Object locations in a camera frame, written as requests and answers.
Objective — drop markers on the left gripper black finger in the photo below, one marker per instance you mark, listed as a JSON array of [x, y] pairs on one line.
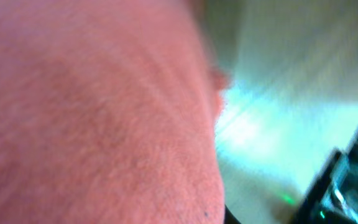
[[229, 218]]

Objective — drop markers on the orange McKinney Boyd soccer t-shirt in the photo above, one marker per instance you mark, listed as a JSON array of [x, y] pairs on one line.
[[107, 113]]

